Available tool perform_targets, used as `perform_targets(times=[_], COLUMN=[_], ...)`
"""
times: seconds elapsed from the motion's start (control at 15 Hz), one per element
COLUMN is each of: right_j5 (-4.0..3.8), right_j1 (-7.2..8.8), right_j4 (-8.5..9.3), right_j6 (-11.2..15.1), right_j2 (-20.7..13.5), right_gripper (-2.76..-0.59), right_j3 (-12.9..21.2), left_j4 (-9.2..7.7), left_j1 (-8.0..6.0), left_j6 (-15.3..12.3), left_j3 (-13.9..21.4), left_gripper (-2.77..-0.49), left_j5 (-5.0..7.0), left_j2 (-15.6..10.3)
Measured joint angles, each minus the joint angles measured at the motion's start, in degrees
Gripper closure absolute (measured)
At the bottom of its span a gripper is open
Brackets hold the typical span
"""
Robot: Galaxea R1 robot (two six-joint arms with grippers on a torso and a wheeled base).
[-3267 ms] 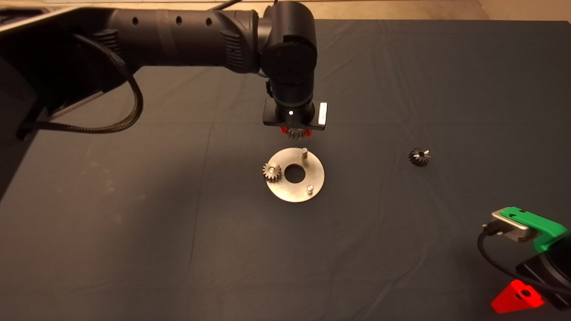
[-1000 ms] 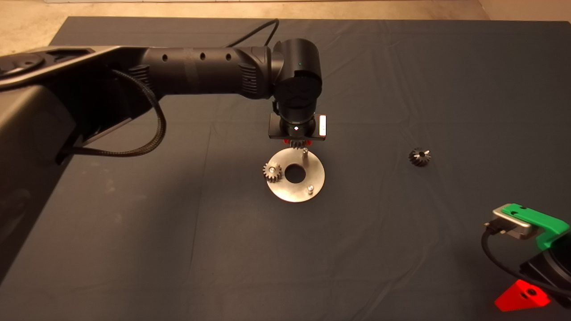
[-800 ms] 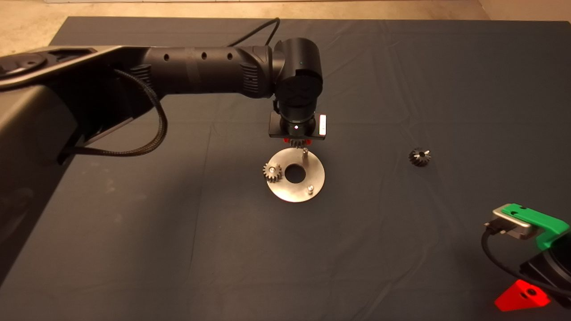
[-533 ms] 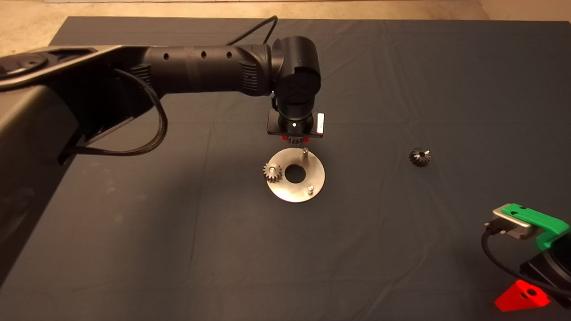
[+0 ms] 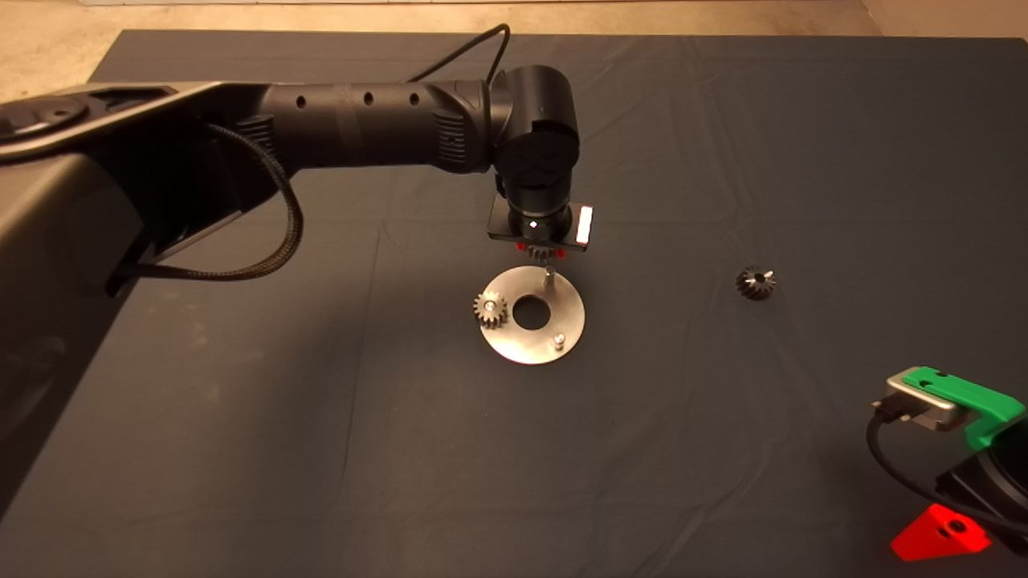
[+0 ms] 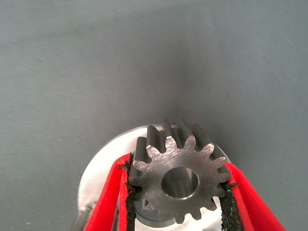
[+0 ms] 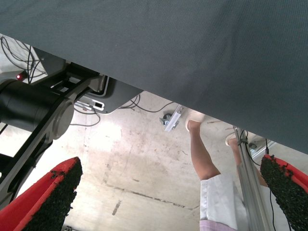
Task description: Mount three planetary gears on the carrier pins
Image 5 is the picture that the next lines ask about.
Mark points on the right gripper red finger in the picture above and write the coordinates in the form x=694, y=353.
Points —
x=936, y=539

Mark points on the dark bevel gear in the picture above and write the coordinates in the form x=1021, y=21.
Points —
x=755, y=283

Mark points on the round metal carrier plate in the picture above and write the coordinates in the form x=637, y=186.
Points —
x=546, y=345

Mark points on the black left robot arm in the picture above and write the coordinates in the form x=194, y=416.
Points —
x=361, y=124

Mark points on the dark grey table cloth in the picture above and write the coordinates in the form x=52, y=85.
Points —
x=723, y=160

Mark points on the steel spur gear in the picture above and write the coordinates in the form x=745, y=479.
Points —
x=490, y=310
x=543, y=255

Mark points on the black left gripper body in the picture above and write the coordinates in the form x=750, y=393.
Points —
x=546, y=229

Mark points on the right green camera mount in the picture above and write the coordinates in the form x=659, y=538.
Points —
x=976, y=401

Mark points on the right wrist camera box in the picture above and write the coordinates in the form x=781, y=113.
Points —
x=919, y=401

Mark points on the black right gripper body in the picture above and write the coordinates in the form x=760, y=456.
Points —
x=1004, y=490

